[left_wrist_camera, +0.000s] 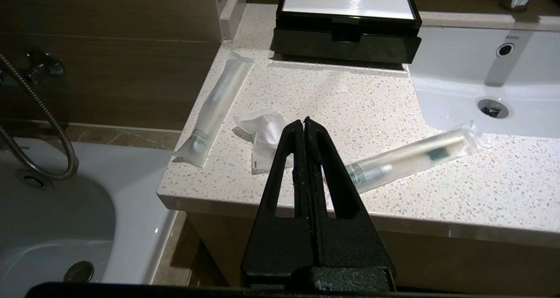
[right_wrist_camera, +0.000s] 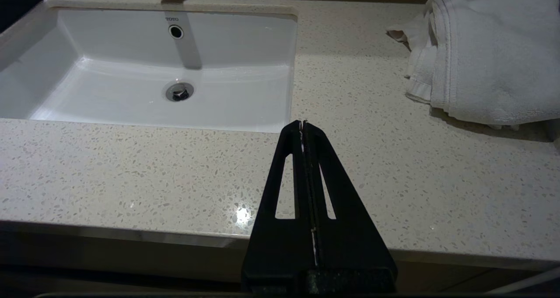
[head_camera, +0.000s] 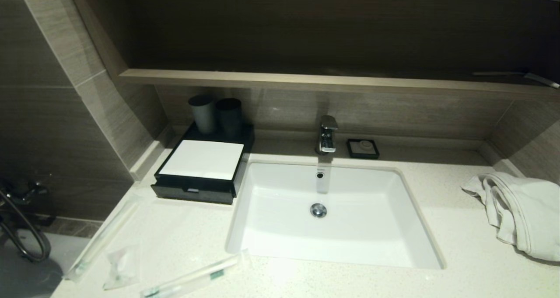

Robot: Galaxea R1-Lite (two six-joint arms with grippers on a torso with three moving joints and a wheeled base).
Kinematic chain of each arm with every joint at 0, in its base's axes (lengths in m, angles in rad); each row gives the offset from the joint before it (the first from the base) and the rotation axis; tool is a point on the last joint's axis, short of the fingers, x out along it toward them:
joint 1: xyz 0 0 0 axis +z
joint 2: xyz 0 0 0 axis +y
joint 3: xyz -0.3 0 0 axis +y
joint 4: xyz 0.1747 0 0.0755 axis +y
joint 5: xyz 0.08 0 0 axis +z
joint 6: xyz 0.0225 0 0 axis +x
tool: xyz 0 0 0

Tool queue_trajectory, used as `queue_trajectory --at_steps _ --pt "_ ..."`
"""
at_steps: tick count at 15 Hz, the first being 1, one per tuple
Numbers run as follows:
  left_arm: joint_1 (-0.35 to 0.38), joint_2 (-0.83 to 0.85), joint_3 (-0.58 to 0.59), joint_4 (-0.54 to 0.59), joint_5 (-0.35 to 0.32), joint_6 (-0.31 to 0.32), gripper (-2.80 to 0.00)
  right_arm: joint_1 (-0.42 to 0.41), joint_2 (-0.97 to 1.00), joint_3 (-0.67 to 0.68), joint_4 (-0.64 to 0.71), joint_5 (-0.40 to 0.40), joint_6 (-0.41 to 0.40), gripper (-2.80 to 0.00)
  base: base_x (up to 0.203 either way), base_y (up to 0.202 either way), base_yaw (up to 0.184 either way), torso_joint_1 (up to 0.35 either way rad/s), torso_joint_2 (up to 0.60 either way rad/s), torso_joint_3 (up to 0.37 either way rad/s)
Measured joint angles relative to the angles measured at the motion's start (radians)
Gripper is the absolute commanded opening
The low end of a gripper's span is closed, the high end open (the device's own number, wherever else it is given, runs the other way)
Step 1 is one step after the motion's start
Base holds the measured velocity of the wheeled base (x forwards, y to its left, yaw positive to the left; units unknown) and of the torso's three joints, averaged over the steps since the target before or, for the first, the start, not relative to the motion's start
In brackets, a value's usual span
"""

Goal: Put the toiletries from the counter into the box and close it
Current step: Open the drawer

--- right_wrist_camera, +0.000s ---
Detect white folded towel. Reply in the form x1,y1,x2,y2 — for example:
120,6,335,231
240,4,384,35
386,0,560,130

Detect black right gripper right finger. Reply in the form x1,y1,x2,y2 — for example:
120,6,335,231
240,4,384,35
304,121,398,277

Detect chrome sink drain stopper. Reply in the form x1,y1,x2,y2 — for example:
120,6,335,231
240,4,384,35
165,82,194,102

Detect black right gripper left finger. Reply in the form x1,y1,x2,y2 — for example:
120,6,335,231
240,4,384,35
241,121,316,279

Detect white ceramic sink basin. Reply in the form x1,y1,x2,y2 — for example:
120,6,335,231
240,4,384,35
0,5,299,133

